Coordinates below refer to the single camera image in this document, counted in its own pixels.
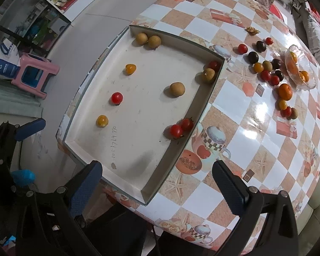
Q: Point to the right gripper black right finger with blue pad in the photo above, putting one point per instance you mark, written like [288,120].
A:
[278,235]

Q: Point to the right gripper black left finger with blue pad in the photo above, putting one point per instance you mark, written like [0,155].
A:
[64,211]

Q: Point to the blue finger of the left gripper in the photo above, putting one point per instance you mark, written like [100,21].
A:
[29,129]

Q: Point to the red cherry tomato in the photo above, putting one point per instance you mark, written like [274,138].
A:
[287,112]
[116,98]

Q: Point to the yellow cherry tomato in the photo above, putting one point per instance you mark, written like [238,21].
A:
[102,121]
[282,105]
[130,69]

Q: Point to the brown longan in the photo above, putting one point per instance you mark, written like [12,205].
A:
[208,75]

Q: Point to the yellow cherry tomato front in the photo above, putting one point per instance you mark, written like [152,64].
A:
[102,121]

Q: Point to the red tomato with stem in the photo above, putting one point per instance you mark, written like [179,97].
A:
[187,124]

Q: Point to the pink plastic stool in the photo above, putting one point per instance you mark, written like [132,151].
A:
[34,74]

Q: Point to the white shallow box tray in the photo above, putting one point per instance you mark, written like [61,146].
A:
[136,149]

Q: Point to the green-brown longan right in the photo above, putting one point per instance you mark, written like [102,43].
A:
[294,113]

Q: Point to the large orange tangerine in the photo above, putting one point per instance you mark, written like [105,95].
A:
[285,91]

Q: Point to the longan pair in tray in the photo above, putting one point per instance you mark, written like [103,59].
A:
[153,42]

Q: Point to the glass fruit bowl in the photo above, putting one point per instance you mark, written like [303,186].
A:
[300,68]

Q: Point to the dark purple tomato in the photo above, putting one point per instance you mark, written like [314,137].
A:
[261,46]

